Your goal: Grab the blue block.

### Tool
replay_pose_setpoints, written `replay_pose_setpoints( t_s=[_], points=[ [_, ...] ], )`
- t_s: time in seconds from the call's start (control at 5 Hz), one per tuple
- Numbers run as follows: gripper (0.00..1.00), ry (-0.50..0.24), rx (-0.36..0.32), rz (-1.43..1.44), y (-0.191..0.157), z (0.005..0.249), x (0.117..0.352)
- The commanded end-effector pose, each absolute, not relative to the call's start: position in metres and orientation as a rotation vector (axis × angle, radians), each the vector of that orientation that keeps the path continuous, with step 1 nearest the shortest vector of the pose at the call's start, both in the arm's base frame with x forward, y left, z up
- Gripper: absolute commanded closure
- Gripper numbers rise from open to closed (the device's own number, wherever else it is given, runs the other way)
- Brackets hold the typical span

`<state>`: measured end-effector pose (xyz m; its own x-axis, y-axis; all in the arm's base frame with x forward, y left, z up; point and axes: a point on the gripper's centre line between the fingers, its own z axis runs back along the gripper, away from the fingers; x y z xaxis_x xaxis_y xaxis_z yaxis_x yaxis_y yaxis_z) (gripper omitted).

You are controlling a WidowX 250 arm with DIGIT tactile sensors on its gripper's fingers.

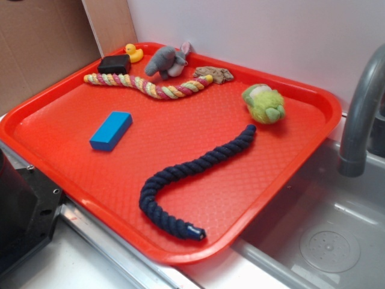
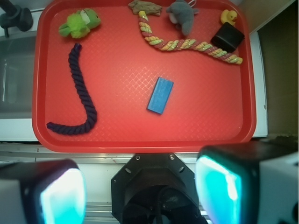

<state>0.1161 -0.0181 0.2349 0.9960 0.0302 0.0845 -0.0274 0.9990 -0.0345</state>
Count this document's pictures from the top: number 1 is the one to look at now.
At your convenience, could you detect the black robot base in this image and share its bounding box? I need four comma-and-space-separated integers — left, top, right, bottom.
1, 152, 63, 278

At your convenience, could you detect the blue rectangular block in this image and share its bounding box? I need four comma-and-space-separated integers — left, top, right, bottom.
90, 111, 133, 152

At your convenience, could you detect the black rectangular block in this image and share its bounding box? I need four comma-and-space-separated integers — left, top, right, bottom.
97, 54, 131, 74

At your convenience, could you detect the red plastic tray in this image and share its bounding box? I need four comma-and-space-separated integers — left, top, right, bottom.
1, 53, 342, 265

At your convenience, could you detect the brown crumpled cloth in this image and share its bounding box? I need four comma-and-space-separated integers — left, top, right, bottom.
193, 66, 234, 84

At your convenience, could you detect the green plush toy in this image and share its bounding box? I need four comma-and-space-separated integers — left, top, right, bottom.
241, 84, 286, 125

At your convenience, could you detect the grey plush elephant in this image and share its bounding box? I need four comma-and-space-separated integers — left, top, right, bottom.
144, 42, 191, 80

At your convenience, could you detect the yellow rubber duck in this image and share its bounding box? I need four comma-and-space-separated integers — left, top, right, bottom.
125, 43, 144, 63

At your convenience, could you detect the grey plastic sink basin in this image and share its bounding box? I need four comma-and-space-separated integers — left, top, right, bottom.
233, 140, 384, 288

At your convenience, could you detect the grey sink faucet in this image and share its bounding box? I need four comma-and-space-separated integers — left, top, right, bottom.
337, 45, 384, 177

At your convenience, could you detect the round sink drain cover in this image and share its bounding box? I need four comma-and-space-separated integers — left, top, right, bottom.
300, 228, 360, 273

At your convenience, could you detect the brown cardboard panel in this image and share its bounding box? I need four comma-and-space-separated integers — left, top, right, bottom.
1, 1, 137, 114

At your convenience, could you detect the multicolour twisted rope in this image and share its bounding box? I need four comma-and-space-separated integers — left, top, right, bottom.
83, 73, 214, 101

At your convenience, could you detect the navy blue twisted rope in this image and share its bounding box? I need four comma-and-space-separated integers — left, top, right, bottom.
138, 124, 257, 242

